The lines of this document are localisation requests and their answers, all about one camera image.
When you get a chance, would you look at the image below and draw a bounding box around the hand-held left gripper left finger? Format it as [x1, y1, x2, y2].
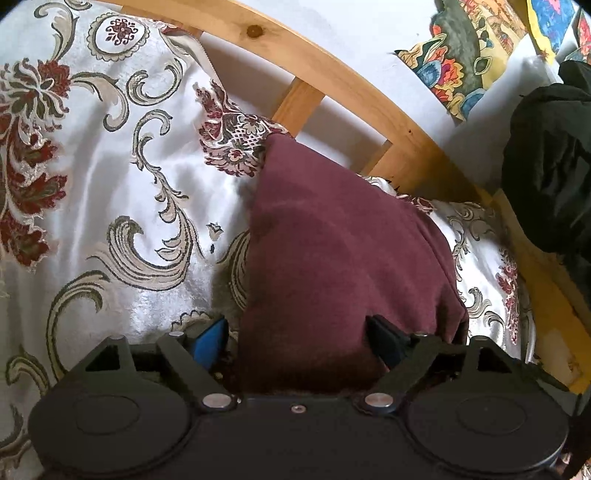
[69, 316, 241, 413]

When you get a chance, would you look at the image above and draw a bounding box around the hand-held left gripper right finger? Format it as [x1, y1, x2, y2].
[353, 315, 528, 415]

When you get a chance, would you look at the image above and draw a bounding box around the maroon small garment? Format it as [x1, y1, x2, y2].
[238, 134, 470, 396]

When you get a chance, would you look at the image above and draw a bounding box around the white floral satin bedspread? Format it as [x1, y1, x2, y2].
[0, 0, 539, 480]

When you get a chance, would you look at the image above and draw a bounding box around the black jacket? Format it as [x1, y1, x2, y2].
[501, 60, 591, 296]

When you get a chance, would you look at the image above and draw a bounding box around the colourful patterned cushion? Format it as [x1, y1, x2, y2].
[394, 0, 591, 123]

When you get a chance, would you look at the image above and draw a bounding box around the wooden bed frame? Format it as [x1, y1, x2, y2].
[99, 0, 591, 394]

